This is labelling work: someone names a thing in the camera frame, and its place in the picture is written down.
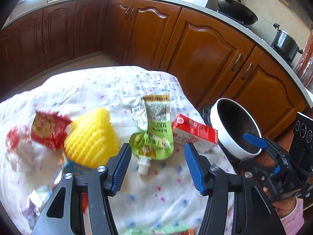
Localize red milk carton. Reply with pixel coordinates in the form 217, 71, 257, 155
172, 114, 218, 153

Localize green spout pouch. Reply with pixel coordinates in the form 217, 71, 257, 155
129, 94, 174, 176

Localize pink sleeve forearm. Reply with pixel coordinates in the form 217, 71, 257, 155
281, 198, 305, 235

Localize white round trash bin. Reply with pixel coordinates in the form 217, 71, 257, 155
210, 98, 262, 160

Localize brown wooden kitchen cabinets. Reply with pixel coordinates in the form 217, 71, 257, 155
1, 0, 312, 138

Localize right hand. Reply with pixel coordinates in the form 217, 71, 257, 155
272, 196, 297, 219

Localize crumpled pastel paper wrapper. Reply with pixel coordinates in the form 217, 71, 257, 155
20, 185, 56, 230

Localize orange candy bag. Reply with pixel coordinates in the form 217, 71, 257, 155
59, 152, 92, 213

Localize green orange juice carton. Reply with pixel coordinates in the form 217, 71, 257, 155
129, 225, 195, 235

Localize red white crumpled wrapper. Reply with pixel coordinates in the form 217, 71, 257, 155
5, 126, 33, 159

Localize red snack packet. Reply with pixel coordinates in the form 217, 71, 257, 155
31, 111, 72, 151

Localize white dotted tablecloth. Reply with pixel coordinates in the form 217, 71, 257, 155
0, 65, 236, 235

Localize black cooking pot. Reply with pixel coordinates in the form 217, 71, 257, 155
271, 23, 303, 64

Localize gas stove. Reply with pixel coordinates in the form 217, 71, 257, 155
213, 9, 293, 69

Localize small crumpled white wrapper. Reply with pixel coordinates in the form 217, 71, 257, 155
131, 98, 148, 131

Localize black wok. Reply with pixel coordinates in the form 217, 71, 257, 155
217, 0, 258, 25

